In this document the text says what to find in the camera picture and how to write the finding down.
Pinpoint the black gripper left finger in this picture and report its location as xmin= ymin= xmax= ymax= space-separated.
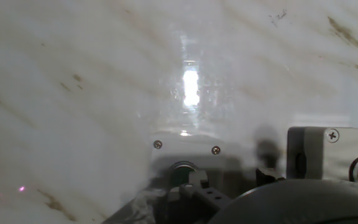
xmin=166 ymin=169 xmax=233 ymax=224

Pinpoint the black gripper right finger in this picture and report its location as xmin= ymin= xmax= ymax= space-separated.
xmin=255 ymin=167 xmax=286 ymax=187

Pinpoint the grey box green button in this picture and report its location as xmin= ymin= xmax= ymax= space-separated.
xmin=150 ymin=132 xmax=257 ymax=200

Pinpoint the grey box red button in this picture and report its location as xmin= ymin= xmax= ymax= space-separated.
xmin=286 ymin=126 xmax=358 ymax=190

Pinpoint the white marble pattern mat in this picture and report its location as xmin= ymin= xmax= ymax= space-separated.
xmin=0 ymin=0 xmax=358 ymax=224

